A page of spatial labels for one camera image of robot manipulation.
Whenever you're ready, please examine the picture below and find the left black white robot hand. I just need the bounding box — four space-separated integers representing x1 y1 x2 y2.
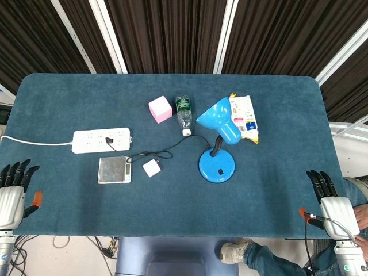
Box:
0 158 43 231

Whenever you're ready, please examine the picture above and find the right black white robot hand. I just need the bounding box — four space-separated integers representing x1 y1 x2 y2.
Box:
298 169 362 241

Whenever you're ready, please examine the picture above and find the white power strip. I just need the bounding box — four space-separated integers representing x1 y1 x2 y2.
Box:
71 127 134 155

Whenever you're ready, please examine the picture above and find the blue desk lamp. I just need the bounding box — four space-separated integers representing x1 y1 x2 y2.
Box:
195 96 242 183

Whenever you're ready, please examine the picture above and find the blue jeans leg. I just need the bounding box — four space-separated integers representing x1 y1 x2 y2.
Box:
243 177 368 276

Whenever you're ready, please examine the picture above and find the silver digital kitchen scale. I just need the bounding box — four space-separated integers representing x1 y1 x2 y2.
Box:
97 156 132 185

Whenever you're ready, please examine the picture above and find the white yellow snack bag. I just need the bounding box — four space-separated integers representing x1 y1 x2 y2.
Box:
228 92 260 144

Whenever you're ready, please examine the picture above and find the white charger adapter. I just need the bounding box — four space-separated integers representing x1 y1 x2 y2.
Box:
142 159 162 178

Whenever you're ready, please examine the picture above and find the teal blue table cloth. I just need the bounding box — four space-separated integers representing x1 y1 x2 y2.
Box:
0 72 345 240

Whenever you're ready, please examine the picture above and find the pale pink cube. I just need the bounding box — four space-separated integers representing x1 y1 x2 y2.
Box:
148 95 174 125

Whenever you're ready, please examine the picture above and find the clear plastic water bottle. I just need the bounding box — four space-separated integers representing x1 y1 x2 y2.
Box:
175 94 193 137

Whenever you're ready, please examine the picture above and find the dark brown pleated curtain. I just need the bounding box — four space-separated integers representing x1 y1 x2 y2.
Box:
0 0 368 124

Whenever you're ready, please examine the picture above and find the black robot hand cable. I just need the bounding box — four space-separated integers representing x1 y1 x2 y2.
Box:
303 220 316 273

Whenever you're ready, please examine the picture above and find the black floor cable bundle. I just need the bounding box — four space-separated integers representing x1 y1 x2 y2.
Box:
7 234 40 276

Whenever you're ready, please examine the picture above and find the white floor cable loop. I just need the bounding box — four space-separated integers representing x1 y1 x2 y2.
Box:
52 235 71 250

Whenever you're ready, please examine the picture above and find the white metal frame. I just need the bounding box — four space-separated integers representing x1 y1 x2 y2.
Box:
328 114 368 177

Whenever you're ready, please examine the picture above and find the white wall pillar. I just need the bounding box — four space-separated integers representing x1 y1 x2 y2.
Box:
213 0 240 75
314 20 368 87
88 0 128 74
50 0 97 74

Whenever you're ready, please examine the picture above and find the black lamp power cord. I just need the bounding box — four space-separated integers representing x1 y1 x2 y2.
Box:
105 134 213 162

